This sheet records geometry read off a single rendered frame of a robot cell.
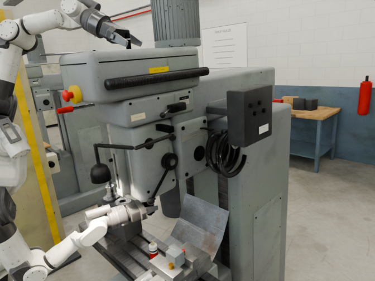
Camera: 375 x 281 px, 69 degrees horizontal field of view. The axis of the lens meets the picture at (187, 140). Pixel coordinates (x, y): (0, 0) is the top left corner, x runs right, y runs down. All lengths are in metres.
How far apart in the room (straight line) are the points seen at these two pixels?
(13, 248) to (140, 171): 0.49
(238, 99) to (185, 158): 0.34
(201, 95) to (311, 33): 4.13
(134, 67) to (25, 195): 2.14
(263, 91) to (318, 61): 4.09
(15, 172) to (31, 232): 1.93
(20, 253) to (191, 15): 1.08
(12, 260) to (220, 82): 1.06
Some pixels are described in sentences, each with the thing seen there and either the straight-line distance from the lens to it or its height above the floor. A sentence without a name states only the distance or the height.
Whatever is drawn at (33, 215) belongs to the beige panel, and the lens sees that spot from 2.98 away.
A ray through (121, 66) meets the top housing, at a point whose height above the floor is 1.84.
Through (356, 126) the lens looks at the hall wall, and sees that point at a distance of 5.10.
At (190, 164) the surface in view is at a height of 1.41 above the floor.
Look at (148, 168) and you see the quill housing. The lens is 1.07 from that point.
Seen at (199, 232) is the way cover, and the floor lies 0.94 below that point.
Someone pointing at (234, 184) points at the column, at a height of 1.25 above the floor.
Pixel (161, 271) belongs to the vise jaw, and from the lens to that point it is 1.23.
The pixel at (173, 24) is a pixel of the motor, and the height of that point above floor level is 1.98.
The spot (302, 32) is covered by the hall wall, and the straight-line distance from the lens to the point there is 5.26.
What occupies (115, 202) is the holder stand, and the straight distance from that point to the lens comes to 1.57.
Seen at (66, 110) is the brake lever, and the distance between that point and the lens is 1.09.
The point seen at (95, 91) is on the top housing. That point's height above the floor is 1.77.
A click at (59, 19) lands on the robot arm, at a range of 1.26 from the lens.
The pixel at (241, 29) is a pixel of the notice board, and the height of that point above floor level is 2.25.
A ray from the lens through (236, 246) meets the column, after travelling 1.55.
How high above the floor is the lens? 1.86
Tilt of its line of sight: 17 degrees down
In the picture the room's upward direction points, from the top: 4 degrees counter-clockwise
